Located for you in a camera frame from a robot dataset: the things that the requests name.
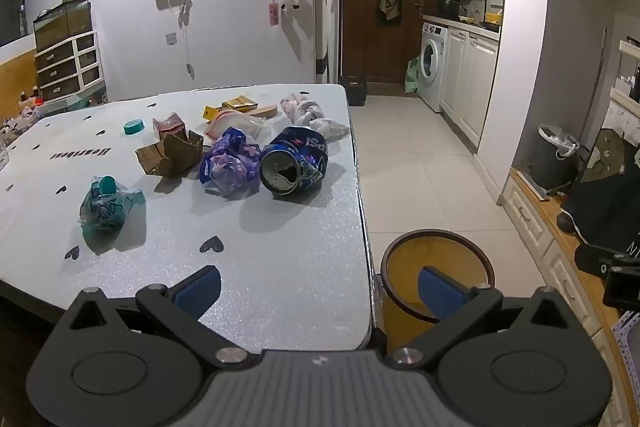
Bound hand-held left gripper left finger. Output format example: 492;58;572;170
60;265;263;370

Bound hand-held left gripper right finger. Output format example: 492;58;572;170
382;266;582;370

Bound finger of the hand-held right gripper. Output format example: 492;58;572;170
574;243;623;277

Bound yellow trash bin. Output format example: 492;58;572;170
380;229;497;350

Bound crushed teal plastic bottle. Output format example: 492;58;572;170
79;176;146;233

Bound purple flowered wrapper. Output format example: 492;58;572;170
199;127;263;198

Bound torn brown cardboard box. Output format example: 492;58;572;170
135;130;205;178

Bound clear plastic bag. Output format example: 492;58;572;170
205;111;268;142

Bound crushed blue soda can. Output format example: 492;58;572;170
258;125;330;198

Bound yellow packet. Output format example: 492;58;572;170
203;95;259;122

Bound grey trash can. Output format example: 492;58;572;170
531;124;581;192

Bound dark cloth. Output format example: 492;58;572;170
560;167;640;253

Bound low wooden top cabinet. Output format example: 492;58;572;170
501;167;640;427

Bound olive printed cloth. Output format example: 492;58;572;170
582;127;628;182

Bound white shelf unit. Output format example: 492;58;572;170
607;37;640;128

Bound white kitchen base cabinets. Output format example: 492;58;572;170
440;24;501;152

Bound black floor box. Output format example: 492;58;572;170
340;77;368;108

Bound green plastic bag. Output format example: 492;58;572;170
404;56;422;94

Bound white washing machine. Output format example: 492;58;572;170
416;22;449;114

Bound pile of small toys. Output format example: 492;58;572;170
0;89;48;148

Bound brown wooden door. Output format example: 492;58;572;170
340;0;428;84

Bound white drawer cabinet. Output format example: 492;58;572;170
34;31;105;102

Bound glass tank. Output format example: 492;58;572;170
33;0;94;54

